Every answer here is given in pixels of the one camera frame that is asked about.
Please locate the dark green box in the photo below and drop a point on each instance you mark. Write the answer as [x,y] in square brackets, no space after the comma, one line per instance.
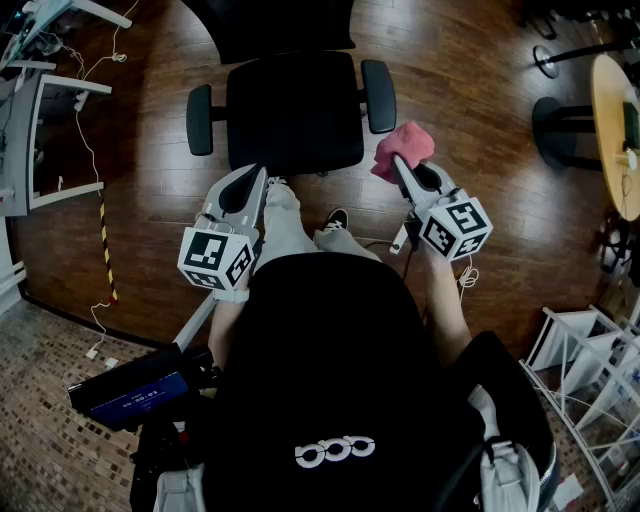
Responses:
[631,125]

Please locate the white metal bar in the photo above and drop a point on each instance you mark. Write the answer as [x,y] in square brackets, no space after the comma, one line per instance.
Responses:
[192,325]

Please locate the white metal rack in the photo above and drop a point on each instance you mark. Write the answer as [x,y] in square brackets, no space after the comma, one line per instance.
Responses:
[590,360]

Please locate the person's black sneaker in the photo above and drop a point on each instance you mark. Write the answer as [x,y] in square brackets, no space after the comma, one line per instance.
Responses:
[278,180]
[335,220]

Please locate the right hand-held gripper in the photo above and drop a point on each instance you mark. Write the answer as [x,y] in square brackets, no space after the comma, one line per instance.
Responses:
[450,230]

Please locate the white round cup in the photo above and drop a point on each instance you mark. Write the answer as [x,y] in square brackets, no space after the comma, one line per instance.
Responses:
[626,160]

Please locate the black chair armrest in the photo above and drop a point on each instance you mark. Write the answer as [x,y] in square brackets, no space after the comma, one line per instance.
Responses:
[200,120]
[379,95]

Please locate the black coat rack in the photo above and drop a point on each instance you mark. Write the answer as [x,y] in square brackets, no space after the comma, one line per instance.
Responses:
[546,61]

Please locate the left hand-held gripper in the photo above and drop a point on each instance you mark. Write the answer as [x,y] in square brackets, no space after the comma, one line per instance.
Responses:
[205,252]

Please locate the white desk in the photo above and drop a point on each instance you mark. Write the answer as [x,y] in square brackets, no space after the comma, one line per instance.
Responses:
[100,12]

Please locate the round wooden table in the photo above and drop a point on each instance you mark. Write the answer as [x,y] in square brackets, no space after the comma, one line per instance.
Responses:
[612,125]

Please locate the person's black shirt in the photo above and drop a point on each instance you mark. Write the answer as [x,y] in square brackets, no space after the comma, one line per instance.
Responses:
[325,350]

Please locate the white desk frame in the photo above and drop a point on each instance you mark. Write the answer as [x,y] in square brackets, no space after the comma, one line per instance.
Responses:
[20,150]

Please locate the black tablet device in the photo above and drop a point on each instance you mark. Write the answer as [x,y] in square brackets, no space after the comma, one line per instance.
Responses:
[135,395]

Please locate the black office chair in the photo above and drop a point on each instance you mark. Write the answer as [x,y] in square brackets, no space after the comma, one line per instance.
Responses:
[545,25]
[295,110]

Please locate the black chest mount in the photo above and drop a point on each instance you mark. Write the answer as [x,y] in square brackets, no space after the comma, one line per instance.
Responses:
[160,450]

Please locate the person's grey trousers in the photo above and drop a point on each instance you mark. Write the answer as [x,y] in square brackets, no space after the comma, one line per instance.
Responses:
[285,225]

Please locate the white power adapter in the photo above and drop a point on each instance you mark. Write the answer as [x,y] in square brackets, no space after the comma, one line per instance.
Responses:
[398,240]

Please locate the person's right forearm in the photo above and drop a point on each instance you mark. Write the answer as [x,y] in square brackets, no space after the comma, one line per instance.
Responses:
[447,310]

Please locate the white power strip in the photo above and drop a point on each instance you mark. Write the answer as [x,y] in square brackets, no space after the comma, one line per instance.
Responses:
[80,101]

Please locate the pink cloth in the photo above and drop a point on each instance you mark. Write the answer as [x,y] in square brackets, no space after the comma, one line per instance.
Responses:
[405,145]

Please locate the white square plug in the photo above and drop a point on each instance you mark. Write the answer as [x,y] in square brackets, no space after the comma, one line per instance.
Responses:
[111,363]

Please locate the white paper sheet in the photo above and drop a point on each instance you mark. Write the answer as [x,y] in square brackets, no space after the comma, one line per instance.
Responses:
[567,490]

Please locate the person's left forearm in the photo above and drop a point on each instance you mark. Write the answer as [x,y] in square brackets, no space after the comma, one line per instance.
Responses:
[225,330]

